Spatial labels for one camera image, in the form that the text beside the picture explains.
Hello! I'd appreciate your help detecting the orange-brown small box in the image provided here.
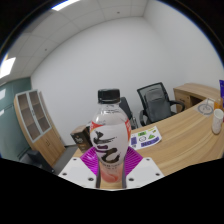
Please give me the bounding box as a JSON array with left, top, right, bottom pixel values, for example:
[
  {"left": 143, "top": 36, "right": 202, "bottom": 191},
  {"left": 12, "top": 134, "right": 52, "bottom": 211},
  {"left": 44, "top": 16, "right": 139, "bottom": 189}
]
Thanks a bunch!
[{"left": 213, "top": 96, "right": 224, "bottom": 111}]

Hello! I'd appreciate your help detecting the printed white paper sheet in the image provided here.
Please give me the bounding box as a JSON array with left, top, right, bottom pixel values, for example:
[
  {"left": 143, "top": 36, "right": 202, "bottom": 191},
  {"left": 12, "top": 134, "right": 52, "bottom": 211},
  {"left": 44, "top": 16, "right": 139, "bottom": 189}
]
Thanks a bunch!
[{"left": 128, "top": 125, "right": 163, "bottom": 150}]

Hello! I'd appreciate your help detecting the dark grey office chair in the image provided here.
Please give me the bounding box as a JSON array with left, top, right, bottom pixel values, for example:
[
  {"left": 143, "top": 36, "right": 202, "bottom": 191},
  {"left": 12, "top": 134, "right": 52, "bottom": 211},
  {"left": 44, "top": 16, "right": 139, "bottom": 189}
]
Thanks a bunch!
[{"left": 118, "top": 96, "right": 139, "bottom": 131}]

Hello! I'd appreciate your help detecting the dark brown carton box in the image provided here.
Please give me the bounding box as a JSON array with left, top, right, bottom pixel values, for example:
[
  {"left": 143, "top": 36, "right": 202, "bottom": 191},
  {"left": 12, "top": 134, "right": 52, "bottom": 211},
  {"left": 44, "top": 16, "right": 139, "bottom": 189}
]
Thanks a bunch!
[{"left": 69, "top": 124, "right": 93, "bottom": 154}]

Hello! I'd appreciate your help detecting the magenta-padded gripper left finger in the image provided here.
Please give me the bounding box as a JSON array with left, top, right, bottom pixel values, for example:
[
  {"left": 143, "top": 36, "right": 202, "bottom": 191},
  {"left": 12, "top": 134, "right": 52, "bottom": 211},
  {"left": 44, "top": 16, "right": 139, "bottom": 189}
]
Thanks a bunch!
[{"left": 58, "top": 147, "right": 102, "bottom": 189}]

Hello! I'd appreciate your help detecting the ceiling light panel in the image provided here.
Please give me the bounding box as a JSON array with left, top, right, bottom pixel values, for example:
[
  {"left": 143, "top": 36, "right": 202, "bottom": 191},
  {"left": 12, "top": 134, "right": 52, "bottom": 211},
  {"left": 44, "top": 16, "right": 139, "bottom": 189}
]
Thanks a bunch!
[
  {"left": 51, "top": 0, "right": 81, "bottom": 12},
  {"left": 0, "top": 57, "right": 17, "bottom": 80}
]

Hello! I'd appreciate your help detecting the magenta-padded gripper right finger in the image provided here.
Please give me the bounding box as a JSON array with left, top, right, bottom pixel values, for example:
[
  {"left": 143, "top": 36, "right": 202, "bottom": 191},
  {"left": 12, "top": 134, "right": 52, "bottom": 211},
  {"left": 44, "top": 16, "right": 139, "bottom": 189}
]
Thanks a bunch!
[{"left": 121, "top": 146, "right": 165, "bottom": 189}]

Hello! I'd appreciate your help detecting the pink drink bottle black cap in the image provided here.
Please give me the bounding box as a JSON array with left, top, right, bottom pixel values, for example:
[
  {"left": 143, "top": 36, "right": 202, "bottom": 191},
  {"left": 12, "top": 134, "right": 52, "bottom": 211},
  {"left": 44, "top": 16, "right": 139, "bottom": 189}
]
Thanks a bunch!
[{"left": 89, "top": 88, "right": 132, "bottom": 184}]

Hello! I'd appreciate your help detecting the wooden cabinet with glass doors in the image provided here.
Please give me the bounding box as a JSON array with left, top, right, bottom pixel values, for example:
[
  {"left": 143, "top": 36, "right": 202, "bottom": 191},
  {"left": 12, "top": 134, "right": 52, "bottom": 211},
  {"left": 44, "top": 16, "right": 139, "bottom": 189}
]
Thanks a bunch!
[{"left": 13, "top": 89, "right": 67, "bottom": 167}]

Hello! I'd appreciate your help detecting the black mesh office chair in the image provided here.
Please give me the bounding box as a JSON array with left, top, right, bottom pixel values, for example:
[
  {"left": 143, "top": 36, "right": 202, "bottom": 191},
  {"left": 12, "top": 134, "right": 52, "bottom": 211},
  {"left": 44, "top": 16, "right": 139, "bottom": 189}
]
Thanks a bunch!
[{"left": 136, "top": 81, "right": 186, "bottom": 127}]

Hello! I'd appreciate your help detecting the white mug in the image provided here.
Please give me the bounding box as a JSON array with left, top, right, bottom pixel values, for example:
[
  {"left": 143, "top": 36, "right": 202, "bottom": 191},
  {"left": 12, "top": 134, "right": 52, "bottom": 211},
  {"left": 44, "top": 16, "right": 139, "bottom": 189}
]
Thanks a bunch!
[{"left": 211, "top": 108, "right": 224, "bottom": 135}]

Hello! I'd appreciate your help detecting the wooden side desk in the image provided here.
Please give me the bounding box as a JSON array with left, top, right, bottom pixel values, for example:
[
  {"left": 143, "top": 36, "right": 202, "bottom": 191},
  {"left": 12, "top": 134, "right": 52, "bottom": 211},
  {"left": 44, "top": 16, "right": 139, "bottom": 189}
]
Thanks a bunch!
[{"left": 173, "top": 82, "right": 223, "bottom": 109}]

